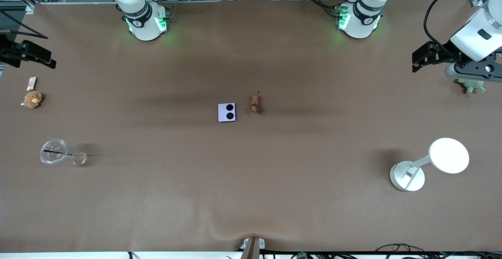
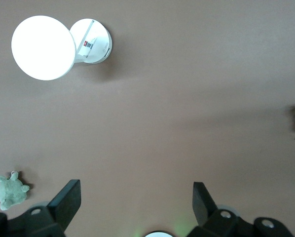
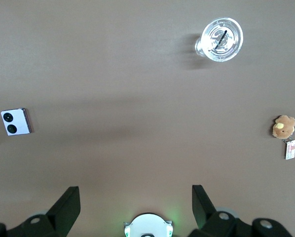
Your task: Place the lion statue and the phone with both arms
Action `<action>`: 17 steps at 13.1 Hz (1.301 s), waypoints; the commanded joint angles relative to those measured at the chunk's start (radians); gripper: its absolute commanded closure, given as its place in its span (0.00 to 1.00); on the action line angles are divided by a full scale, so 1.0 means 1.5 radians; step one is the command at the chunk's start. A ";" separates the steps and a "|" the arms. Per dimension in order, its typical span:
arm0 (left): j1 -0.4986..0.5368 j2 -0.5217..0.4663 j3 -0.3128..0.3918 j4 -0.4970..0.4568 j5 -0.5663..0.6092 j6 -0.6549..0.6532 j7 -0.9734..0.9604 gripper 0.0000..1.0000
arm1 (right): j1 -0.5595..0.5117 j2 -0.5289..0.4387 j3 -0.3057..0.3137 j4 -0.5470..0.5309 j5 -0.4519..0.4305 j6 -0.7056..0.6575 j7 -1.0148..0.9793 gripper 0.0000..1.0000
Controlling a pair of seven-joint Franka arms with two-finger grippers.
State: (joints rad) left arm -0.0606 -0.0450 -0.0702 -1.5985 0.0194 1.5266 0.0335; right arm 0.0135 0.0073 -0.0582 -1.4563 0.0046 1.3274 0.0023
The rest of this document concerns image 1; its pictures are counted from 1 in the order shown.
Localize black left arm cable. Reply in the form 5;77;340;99
423;0;495;56

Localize white round desk lamp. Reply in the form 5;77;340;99
389;138;470;192

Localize small brown toy dog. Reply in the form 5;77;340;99
250;91;262;114

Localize lilac flip phone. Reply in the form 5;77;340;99
218;102;237;123

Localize green plush toy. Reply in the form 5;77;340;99
457;78;486;95

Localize black floor cables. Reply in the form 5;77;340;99
375;243;502;259

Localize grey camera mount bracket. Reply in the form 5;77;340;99
240;236;266;259

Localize brown plush toy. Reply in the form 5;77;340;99
22;91;44;109

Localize clear plastic cup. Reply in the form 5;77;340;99
39;138;70;165

